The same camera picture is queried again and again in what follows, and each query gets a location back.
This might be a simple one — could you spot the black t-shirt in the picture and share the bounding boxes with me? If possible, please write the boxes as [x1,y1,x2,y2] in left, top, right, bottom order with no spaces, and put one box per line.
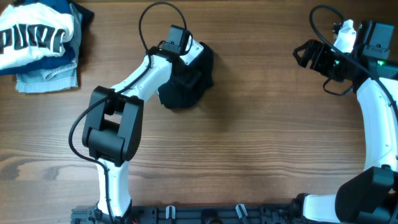
[157,42,214,110]

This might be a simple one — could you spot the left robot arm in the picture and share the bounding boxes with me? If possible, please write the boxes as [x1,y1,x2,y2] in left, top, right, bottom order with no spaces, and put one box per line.
[82,26,214,223]

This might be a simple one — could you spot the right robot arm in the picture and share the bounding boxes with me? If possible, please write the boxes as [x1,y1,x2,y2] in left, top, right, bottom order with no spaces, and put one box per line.
[293,20,397,223]

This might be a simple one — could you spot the black folded garment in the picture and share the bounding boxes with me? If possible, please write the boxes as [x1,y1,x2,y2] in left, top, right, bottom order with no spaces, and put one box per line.
[67,0,94,61]

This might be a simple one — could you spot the light blue denim garment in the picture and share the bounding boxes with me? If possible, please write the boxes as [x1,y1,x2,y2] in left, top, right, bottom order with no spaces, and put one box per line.
[16,3,83,93]

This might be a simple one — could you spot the dark blue folded garment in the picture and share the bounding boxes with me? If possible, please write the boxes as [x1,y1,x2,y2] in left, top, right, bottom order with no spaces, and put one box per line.
[1,1,71,75]

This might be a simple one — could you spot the white Puma shirt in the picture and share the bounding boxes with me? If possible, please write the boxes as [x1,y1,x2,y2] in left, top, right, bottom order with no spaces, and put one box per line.
[1,2,75,70]

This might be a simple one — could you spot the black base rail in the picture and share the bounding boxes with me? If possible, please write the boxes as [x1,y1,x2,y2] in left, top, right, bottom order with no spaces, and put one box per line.
[71,204,315,224]

